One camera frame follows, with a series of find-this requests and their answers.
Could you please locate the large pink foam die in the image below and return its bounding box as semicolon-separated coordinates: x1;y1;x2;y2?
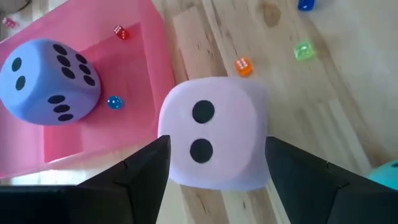
157;76;271;192

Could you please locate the large purple foam die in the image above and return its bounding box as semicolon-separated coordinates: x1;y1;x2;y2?
0;37;102;126

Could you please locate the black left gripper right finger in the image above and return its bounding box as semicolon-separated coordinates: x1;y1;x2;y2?
264;136;398;224

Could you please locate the small teal translucent die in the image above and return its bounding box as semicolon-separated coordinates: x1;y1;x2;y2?
106;95;124;111

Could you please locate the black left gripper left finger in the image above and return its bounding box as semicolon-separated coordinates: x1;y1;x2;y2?
0;134;172;224

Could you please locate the small dark blue die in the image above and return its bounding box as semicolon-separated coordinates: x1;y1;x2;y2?
297;0;316;12

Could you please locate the large teal foam die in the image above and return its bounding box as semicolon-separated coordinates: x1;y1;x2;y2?
368;159;398;192

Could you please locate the small yellow-green translucent die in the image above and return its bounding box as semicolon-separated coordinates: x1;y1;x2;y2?
293;39;315;62

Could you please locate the pink translucent plastic bin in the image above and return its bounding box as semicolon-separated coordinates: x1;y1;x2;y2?
0;0;176;180

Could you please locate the small pink translucent die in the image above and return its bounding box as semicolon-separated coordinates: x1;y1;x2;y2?
1;16;17;30

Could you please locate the small orange translucent die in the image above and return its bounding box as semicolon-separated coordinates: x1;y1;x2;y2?
234;56;254;77

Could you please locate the small red translucent die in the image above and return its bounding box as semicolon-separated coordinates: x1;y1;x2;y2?
113;24;130;40

